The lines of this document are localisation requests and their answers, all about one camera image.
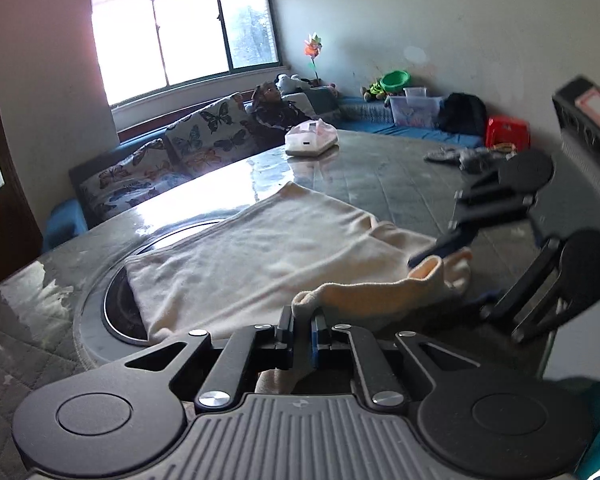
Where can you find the butterfly cushion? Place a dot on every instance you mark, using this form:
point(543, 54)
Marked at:
point(214, 136)
point(146, 173)

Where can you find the child in dark jacket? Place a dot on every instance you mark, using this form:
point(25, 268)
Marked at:
point(272, 117)

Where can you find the window with green frame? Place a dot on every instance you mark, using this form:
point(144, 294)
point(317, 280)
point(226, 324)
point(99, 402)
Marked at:
point(147, 46)

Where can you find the grey glove on table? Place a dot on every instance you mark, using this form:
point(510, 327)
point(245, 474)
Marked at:
point(471, 160)

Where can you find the quilted star table cover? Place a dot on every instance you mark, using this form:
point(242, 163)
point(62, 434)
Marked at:
point(49, 310)

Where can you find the butterfly cushion left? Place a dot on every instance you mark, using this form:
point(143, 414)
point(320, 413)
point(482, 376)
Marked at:
point(146, 173)

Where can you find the cream fleece garment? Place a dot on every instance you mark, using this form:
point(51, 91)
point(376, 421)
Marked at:
point(300, 249)

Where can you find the colourful pinwheel toy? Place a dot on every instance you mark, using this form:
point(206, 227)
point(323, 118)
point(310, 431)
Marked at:
point(312, 49)

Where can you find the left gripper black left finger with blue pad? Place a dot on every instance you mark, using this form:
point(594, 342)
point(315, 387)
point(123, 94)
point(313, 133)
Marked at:
point(123, 416)

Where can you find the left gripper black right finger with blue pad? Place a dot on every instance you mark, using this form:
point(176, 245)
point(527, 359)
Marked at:
point(475, 417)

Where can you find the green plastic bowl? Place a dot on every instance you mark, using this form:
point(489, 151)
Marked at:
point(395, 81)

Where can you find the clear plastic storage box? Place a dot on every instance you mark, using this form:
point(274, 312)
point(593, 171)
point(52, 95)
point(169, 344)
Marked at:
point(415, 109)

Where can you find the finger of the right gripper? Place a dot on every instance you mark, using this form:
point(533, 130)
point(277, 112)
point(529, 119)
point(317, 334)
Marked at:
point(561, 283)

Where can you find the white pink tissue box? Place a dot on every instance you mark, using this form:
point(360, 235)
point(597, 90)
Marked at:
point(311, 138)

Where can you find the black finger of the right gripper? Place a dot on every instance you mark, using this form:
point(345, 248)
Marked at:
point(503, 194)

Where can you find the blue sofa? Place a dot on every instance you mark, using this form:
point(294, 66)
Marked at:
point(73, 218)

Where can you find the butterfly cushion right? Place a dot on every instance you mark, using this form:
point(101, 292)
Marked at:
point(214, 136)

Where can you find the round black induction cooktop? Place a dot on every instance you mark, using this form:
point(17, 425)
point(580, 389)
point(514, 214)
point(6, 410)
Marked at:
point(120, 314)

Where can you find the black bag on sofa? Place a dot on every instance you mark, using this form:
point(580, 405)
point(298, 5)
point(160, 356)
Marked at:
point(462, 113)

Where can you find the red plastic stool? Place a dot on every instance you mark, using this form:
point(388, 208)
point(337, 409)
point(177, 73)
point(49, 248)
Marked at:
point(508, 130)

